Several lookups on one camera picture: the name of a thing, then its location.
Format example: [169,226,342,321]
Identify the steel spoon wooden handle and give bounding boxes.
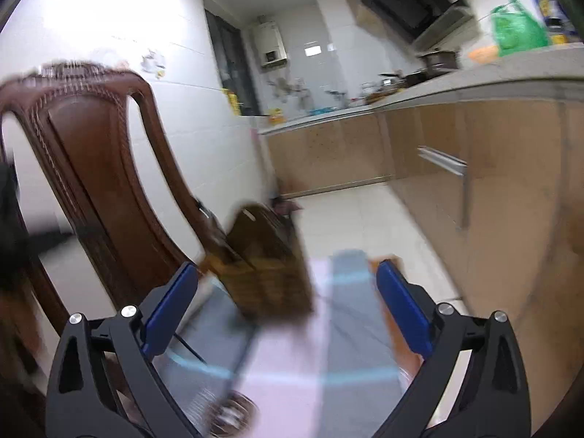
[209,327,257,437]

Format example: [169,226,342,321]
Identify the kitchen base cabinets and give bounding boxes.
[265,99,583,423]

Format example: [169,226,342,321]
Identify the small wooden table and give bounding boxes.
[375,282,424,383]

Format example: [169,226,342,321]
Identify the carved wooden chair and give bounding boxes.
[1,62,203,425]

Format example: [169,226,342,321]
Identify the grey pink checked cloth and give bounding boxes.
[155,250,403,437]

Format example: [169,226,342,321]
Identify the wooden utensil holder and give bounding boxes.
[197,203,314,321]

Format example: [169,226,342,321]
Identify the broom with pink dustpan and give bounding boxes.
[269,194,303,219]

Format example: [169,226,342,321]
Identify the yellow bottle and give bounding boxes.
[223,88,242,116]

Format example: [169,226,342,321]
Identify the yellow box on counter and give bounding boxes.
[268,108,286,124]

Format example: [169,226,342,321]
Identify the sink faucet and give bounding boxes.
[272,77,315,112]

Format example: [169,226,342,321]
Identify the blue basin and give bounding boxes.
[309,107,336,116]

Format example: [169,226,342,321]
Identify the white gas water heater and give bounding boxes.
[251,21,288,68]

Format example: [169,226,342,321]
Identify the speckled stone countertop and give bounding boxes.
[257,42,584,136]

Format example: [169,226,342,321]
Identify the metal cooking pot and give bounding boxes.
[417,49,459,72]

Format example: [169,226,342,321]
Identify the green plastic bag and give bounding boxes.
[490,0,550,57]

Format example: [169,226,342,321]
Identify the range hood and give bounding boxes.
[361,0,473,51]

